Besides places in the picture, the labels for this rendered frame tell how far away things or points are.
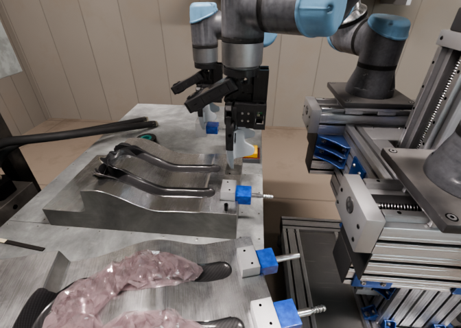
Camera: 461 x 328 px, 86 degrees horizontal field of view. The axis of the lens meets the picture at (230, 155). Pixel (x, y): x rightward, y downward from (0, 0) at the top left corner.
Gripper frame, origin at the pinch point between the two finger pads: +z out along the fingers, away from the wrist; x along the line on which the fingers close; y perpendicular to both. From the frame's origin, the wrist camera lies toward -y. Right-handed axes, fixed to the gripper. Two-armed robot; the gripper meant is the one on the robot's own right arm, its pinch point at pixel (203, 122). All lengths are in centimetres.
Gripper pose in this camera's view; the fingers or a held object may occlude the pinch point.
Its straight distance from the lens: 87.4
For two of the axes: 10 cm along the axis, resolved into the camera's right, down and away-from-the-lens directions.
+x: 0.9, -5.4, 8.4
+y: 10.0, 0.5, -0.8
